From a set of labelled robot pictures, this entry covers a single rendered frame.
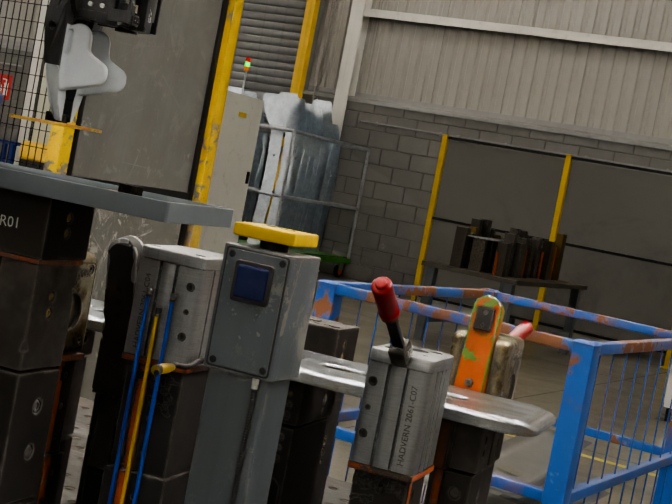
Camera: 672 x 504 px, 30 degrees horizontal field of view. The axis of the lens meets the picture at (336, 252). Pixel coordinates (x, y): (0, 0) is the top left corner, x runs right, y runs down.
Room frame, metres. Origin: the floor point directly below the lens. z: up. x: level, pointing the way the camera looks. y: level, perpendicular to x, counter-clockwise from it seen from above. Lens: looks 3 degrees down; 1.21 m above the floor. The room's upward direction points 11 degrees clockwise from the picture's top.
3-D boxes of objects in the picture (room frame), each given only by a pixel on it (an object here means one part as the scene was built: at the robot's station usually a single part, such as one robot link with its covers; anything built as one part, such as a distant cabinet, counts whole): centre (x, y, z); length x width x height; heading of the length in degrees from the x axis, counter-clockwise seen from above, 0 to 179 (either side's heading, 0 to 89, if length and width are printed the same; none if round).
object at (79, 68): (1.19, 0.27, 1.27); 0.06 x 0.03 x 0.09; 78
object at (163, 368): (1.26, 0.13, 1.00); 0.12 x 0.01 x 0.01; 161
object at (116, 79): (1.23, 0.26, 1.27); 0.06 x 0.03 x 0.09; 78
